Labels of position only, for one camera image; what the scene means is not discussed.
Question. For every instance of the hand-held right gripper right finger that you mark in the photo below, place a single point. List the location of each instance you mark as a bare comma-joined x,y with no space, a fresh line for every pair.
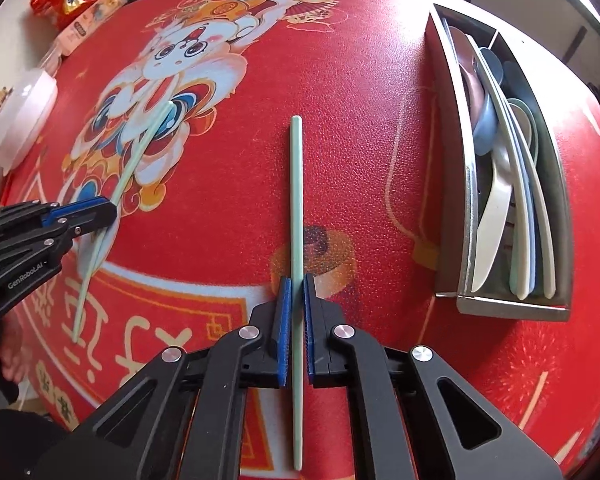
310,330

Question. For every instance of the pink snack packet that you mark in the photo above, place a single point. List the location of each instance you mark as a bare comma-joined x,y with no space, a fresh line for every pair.
87,22

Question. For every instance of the pink spoon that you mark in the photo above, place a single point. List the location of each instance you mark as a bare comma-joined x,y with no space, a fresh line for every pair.
467,80

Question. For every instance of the red printed table mat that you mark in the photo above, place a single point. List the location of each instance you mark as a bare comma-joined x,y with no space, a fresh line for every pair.
355,110

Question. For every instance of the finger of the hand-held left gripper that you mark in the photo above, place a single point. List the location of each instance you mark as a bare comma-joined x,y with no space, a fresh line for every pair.
95,222
75,210

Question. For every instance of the green chopstick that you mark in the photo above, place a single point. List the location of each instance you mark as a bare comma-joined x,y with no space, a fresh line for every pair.
145,150
296,185

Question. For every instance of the beige spoon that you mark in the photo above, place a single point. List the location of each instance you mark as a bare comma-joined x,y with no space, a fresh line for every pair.
492,210

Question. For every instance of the white plastic dome cover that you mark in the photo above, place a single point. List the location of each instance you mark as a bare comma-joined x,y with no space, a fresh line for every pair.
20,115

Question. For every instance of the glass bowl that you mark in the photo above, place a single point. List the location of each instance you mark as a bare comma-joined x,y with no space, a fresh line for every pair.
50,62

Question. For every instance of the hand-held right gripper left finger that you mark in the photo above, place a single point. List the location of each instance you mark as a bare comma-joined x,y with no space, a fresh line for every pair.
285,330

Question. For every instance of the blue chopstick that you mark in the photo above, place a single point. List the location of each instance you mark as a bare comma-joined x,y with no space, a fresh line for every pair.
531,260

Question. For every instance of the stainless steel utensil holder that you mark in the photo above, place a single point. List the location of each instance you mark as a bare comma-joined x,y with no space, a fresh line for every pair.
510,309

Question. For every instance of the person's dark trousers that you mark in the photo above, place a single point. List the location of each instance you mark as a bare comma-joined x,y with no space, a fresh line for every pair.
20,445

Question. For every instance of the blue spoon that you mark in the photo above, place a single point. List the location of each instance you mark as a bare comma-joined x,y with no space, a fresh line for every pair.
484,130

